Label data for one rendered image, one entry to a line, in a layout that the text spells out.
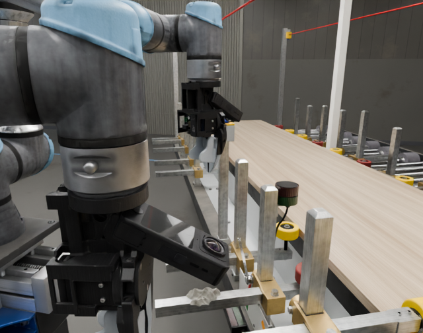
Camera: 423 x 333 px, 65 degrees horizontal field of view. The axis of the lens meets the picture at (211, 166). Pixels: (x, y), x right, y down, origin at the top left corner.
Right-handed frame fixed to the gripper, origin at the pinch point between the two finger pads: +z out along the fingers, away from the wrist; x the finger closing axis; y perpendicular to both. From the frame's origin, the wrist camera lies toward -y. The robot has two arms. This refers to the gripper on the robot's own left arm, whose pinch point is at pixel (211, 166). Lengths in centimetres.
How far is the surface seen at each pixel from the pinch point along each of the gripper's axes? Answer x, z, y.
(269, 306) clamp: 14.7, 34.8, -6.4
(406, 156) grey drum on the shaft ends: -13, 36, -199
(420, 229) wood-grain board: 30, 30, -69
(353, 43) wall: -242, -69, -592
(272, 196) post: 9.6, 8.2, -12.0
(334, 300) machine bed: 21, 41, -28
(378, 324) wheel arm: 39.7, 23.7, -5.8
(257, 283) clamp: 7.8, 33.5, -9.8
